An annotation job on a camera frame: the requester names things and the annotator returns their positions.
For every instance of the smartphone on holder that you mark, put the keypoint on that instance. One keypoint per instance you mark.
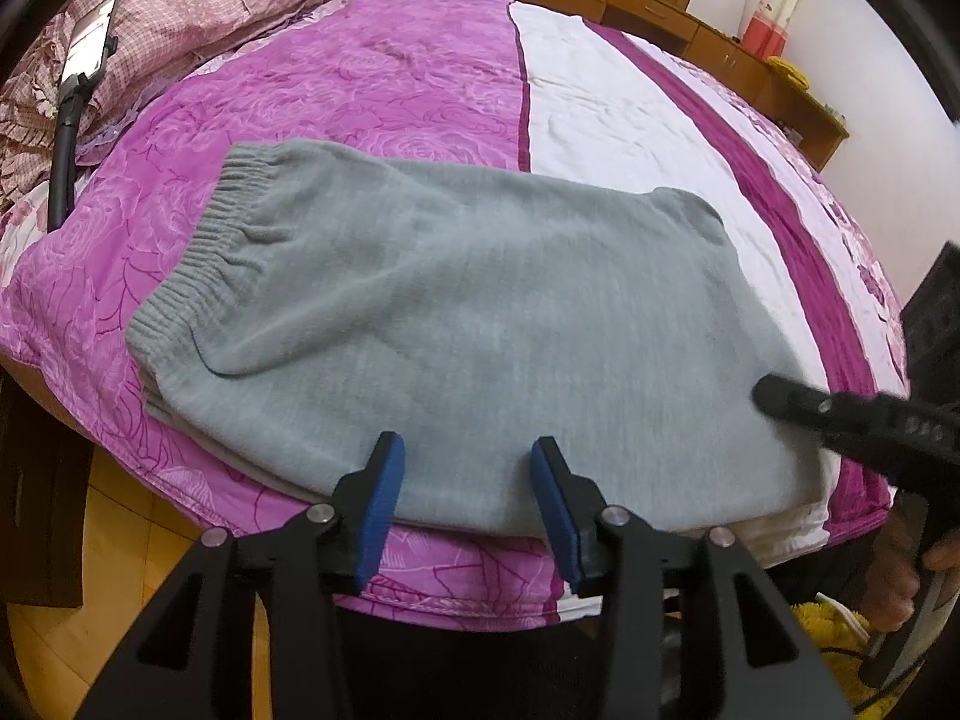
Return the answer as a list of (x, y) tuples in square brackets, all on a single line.
[(94, 34)]

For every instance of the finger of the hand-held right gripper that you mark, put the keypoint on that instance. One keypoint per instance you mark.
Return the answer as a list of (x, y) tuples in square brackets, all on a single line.
[(787, 399)]

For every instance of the dark bedside cabinet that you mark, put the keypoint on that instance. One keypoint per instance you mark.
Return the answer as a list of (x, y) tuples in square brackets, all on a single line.
[(45, 510)]

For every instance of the purple striped bed blanket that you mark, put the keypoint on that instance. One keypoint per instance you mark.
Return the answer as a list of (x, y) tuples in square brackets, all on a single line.
[(360, 75)]

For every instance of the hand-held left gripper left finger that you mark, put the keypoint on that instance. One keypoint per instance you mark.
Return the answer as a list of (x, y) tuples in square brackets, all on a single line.
[(379, 510)]

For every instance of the person's right hand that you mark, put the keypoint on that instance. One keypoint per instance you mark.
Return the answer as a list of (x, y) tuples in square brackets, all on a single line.
[(889, 577)]

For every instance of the grey pants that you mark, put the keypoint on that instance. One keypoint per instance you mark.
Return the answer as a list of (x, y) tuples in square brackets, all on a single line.
[(487, 300)]

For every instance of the yellow cloth on cabinet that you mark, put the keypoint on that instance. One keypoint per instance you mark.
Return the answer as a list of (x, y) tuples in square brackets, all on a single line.
[(787, 73)]

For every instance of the yellow fluffy cloth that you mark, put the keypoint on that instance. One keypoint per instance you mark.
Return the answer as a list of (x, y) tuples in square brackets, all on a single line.
[(817, 621)]

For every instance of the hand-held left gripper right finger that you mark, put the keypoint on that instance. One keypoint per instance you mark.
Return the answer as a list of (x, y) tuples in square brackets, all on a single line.
[(559, 514)]

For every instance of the pink checked pillow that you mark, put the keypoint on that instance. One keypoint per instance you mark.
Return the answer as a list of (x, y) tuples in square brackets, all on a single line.
[(187, 7)]

